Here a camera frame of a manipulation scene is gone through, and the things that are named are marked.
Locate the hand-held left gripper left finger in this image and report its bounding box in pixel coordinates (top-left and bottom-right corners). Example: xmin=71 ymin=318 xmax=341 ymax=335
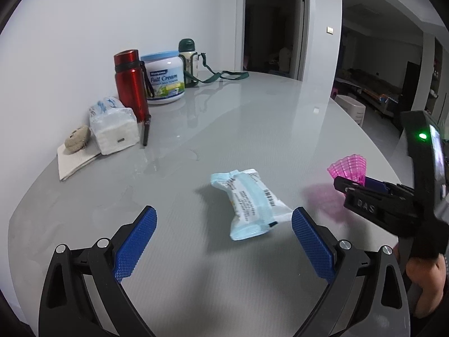
xmin=38 ymin=204 xmax=158 ymax=337

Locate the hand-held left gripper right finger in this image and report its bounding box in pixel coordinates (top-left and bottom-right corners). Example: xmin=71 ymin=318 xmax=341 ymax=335
xmin=291 ymin=207 xmax=411 ymax=337

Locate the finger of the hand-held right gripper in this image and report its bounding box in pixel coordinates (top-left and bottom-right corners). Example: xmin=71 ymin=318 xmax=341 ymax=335
xmin=364 ymin=176 xmax=416 ymax=201
xmin=333 ymin=176 xmax=422 ymax=238

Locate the pink pleated plastic cup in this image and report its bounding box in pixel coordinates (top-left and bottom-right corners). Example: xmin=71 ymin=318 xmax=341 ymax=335
xmin=328 ymin=154 xmax=367 ymax=187

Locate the light blue snack packet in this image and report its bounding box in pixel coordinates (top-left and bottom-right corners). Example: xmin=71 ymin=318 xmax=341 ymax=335
xmin=210 ymin=169 xmax=293 ymax=241

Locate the person's right hand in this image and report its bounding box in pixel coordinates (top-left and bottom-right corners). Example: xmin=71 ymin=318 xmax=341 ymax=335
xmin=393 ymin=242 xmax=448 ymax=318

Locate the white plastic stool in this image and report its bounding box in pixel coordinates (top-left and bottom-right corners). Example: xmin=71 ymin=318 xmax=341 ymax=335
xmin=336 ymin=95 xmax=366 ymax=125

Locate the dark sofa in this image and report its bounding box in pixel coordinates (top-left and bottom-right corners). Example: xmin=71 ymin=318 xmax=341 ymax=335
xmin=345 ymin=69 xmax=402 ymax=115

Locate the folded beige paper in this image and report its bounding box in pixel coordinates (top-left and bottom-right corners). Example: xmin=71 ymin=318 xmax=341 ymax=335
xmin=58 ymin=144 xmax=102 ymax=182

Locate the white tissue pack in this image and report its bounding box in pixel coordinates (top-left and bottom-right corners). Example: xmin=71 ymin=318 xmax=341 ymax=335
xmin=88 ymin=96 xmax=138 ymax=156

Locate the beige round pouch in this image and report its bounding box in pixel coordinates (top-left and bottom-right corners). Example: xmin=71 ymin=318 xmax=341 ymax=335
xmin=65 ymin=125 xmax=92 ymax=155

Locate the red thermos bottle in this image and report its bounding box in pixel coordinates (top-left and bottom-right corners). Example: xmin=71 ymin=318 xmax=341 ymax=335
xmin=113 ymin=50 xmax=152 ymax=123

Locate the milk powder jar blue lid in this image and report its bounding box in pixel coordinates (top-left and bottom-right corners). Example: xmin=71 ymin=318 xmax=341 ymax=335
xmin=140 ymin=51 xmax=186 ymax=105

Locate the dark door frame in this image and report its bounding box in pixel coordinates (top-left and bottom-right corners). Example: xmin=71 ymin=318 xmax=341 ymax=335
xmin=236 ymin=0 xmax=311 ymax=82

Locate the white bottle green lid strap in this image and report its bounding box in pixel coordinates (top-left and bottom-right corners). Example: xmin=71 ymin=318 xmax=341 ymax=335
xmin=178 ymin=38 xmax=249 ymax=88

